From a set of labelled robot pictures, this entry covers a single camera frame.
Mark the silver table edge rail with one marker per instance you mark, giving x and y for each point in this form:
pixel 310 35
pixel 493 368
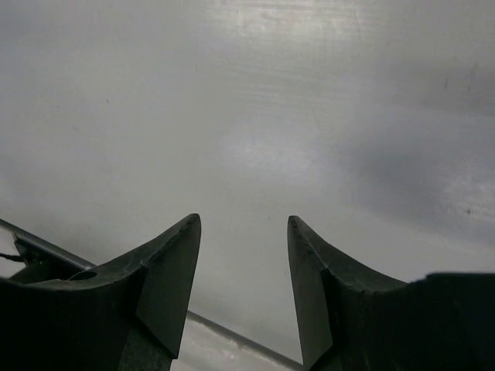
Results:
pixel 206 345

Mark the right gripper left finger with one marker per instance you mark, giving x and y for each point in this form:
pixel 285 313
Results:
pixel 61 312

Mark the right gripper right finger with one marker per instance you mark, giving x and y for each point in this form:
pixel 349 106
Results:
pixel 351 317

